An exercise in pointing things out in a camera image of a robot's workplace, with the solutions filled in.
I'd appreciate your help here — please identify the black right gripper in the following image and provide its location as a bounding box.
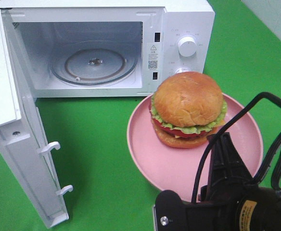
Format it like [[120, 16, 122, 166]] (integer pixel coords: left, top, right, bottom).
[[199, 132, 258, 205]]

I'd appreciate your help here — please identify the pink round plate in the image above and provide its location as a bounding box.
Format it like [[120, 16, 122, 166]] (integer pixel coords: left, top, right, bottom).
[[127, 96, 263, 202]]

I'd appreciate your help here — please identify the burger with lettuce and tomato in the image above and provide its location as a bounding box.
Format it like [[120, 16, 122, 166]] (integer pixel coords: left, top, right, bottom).
[[149, 72, 228, 148]]

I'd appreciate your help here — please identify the white microwave door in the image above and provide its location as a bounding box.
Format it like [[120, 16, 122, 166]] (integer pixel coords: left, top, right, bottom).
[[0, 10, 73, 228]]

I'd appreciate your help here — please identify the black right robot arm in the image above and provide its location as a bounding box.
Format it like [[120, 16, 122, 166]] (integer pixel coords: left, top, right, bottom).
[[199, 132, 281, 231]]

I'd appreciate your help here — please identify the lower white microwave knob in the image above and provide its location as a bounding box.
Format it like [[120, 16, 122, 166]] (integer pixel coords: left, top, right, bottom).
[[174, 67, 191, 74]]

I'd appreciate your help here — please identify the white microwave knob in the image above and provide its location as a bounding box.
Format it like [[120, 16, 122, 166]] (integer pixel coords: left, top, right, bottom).
[[174, 67, 191, 74], [178, 36, 197, 57]]

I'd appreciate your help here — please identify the upper white microwave knob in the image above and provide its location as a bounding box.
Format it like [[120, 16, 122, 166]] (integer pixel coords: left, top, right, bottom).
[[178, 36, 197, 57]]

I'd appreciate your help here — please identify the warning label with QR code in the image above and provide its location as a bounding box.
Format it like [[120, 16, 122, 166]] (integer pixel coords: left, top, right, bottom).
[[146, 42, 160, 71]]

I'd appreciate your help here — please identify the glass microwave turntable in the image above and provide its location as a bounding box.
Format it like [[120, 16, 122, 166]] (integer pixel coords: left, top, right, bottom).
[[50, 40, 141, 86]]

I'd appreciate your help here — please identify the white microwave oven body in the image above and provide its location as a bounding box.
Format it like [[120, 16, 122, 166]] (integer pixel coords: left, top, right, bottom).
[[0, 0, 215, 98]]

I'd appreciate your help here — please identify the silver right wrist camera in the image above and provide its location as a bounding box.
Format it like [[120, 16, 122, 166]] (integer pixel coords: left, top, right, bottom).
[[153, 190, 233, 231]]

